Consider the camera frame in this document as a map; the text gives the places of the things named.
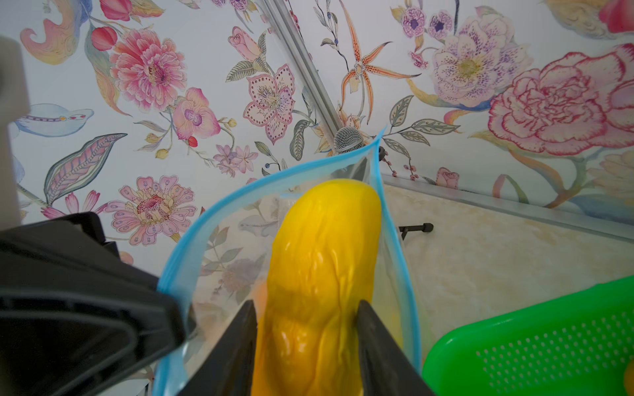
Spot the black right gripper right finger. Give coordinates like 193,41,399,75
356,300,434,396

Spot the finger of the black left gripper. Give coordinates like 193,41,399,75
1,212,186,395

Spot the green plastic basket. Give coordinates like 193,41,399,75
423,277,633,395

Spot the yellow mango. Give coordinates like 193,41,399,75
252,179,381,395

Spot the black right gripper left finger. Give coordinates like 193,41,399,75
178,300,258,396

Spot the black tripod microphone stand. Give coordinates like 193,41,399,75
378,146,434,240

